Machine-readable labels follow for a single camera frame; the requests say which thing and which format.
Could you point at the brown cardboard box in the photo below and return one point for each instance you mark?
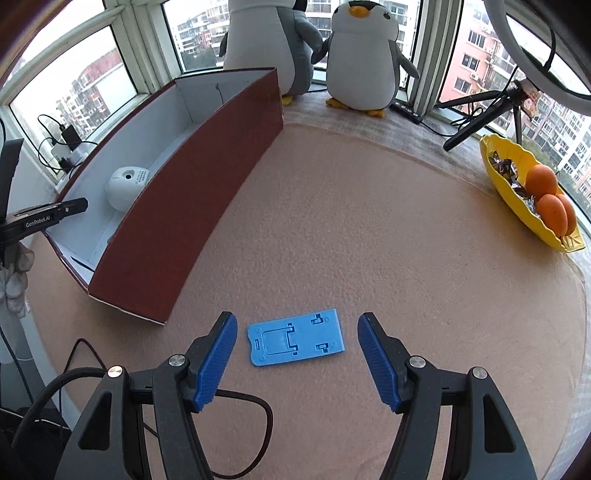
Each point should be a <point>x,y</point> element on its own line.
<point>184,207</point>

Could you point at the white plug-in night light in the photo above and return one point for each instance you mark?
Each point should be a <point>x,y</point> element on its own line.
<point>122,189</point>

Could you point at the pile of wrapped candies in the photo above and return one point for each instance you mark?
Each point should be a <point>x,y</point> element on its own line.
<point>503,168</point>

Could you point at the orange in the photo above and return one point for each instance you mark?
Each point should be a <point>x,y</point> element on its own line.
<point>541,181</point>
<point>551,212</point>
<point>571,214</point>

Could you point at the large plush penguin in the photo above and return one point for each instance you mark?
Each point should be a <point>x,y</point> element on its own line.
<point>258,41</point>

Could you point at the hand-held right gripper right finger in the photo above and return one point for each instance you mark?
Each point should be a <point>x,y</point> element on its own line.
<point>378,364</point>

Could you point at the white power strip with adapters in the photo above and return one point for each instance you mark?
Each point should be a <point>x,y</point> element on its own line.
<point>46,124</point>

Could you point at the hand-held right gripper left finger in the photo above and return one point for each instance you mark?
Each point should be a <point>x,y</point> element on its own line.
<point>214,364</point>

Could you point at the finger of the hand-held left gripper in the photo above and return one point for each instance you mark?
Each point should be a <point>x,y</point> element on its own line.
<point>69,206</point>

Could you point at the white window frame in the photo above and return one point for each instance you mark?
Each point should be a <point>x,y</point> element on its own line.
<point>427,46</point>

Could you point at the black inline remote control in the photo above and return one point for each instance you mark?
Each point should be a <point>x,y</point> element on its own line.
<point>406,113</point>

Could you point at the yellow leaf-shaped bowl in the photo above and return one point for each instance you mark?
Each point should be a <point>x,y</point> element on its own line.
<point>508,198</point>

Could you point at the person's left hand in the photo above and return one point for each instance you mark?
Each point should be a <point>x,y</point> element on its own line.
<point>16,281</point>

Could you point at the black tripod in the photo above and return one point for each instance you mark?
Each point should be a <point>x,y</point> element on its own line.
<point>475,127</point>

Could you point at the blue phone stand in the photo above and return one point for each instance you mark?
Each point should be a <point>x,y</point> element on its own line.
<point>302,332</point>

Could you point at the checked beige cloth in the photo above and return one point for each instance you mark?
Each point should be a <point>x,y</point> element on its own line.
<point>415,134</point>

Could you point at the small plush penguin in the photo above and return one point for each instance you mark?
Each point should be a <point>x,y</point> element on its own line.
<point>360,69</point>

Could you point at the black power adapter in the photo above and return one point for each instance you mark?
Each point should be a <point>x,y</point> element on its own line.
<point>70,134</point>

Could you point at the black gooseneck phone clamp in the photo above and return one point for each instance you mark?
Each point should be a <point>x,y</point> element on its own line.
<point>551,41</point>

